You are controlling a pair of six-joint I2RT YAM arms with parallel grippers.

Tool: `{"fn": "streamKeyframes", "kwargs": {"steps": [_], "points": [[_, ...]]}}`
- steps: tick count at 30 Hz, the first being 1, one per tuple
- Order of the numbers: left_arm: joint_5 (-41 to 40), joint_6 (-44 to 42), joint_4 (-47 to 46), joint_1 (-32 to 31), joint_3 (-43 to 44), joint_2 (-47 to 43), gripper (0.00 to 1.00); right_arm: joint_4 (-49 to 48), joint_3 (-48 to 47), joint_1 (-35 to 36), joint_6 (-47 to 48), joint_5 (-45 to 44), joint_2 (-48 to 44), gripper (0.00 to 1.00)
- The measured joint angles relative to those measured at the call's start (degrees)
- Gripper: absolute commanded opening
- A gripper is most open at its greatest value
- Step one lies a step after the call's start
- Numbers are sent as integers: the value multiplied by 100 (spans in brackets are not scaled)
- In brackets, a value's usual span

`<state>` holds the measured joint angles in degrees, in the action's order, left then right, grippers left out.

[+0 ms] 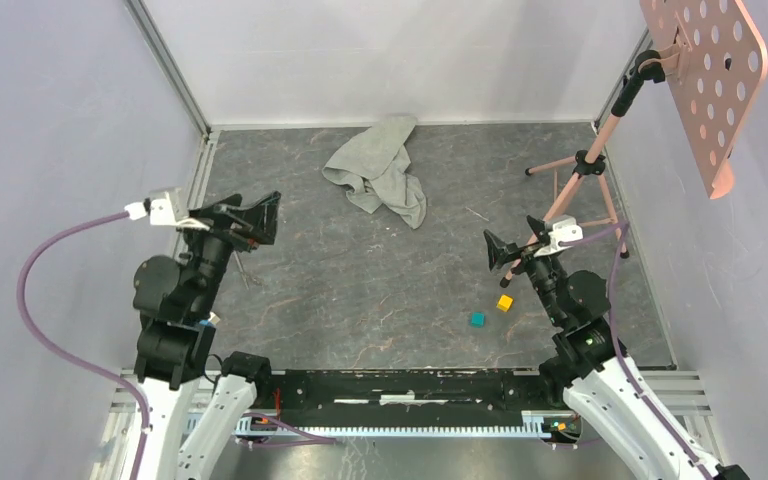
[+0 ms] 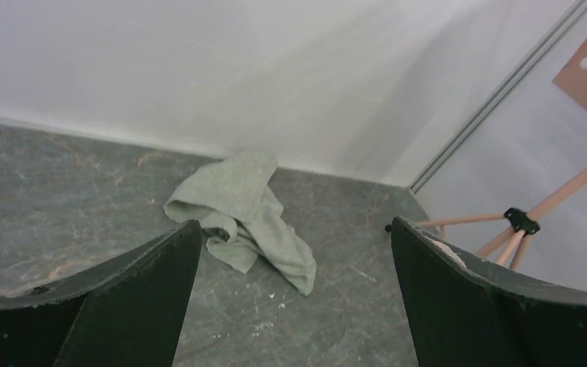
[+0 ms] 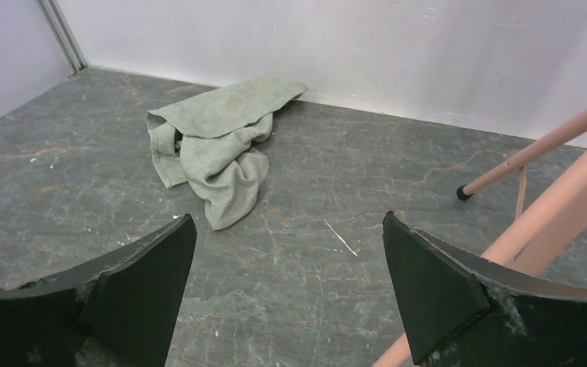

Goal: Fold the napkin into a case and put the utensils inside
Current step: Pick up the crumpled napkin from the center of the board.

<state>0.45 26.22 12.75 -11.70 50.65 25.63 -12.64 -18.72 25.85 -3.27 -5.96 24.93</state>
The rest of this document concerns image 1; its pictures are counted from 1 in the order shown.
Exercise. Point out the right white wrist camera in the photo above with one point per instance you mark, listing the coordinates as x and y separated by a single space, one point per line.
570 231

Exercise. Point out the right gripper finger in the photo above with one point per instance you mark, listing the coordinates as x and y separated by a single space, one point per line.
499 252
539 229

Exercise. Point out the pink tripod stand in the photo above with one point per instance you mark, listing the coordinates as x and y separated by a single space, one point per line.
649 66

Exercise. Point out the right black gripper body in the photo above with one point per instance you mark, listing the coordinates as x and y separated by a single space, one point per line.
543 267

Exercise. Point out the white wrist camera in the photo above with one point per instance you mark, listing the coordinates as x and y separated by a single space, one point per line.
163 207
570 231

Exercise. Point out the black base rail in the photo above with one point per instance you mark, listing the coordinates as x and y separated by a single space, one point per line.
403 398

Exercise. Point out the silver spoon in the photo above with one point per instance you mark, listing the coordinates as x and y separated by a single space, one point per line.
244 275

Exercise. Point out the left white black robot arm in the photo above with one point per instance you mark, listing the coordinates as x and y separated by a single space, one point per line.
174 299

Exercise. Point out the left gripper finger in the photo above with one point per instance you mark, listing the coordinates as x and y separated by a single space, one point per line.
259 221
224 207

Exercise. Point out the yellow cube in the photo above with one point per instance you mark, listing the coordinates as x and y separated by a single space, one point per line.
504 303

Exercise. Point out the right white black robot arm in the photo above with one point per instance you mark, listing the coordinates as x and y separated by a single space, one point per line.
591 372

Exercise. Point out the teal cube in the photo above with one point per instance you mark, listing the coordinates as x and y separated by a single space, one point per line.
477 319

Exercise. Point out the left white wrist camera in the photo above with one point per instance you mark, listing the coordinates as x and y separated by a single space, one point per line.
163 207

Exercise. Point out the grey cloth napkin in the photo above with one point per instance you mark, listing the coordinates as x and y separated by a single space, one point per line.
373 169

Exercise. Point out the pink perforated tray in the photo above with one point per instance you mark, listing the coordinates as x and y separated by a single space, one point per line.
716 61

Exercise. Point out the white toothed cable strip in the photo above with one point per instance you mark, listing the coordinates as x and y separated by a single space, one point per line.
529 428

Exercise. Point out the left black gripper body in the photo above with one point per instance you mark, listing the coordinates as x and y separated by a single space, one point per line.
236 235

